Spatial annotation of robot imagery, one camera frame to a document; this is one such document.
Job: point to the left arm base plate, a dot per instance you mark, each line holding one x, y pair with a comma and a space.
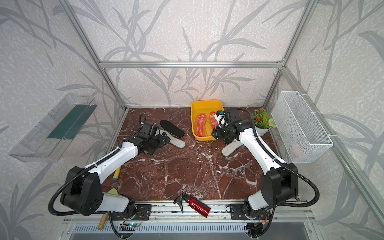
142, 213

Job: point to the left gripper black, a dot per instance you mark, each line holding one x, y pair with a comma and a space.
162, 142

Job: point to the black insole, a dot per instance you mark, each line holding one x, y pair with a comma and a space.
228, 141
172, 129

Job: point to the grey felt insole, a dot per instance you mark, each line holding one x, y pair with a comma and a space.
174, 141
231, 148

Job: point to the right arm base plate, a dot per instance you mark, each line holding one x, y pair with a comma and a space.
240, 212

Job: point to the potted plant white pot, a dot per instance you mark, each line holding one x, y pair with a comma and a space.
263, 121

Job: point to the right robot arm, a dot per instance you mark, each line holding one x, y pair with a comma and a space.
281, 180

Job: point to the white wire mesh basket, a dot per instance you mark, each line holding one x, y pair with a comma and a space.
303, 136

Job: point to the red spray bottle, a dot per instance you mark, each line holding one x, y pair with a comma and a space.
193, 203

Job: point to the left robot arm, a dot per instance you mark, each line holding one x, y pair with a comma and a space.
82, 192

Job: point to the clear plastic wall shelf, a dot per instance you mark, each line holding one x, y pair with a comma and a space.
49, 139

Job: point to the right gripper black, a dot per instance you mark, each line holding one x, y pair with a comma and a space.
216, 133

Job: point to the black insole left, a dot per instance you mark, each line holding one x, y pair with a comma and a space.
172, 129

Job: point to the black insole right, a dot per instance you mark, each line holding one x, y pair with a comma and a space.
228, 141

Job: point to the green insole piece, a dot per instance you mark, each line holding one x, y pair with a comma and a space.
113, 191

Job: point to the red patterned insole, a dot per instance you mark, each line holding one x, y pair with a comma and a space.
200, 123
213, 120

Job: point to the wooden handle tool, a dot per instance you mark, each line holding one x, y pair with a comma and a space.
102, 222

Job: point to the yellow scraper tool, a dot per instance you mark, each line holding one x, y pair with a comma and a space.
117, 174

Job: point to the yellow plastic storage box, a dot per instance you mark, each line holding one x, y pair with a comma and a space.
206, 107

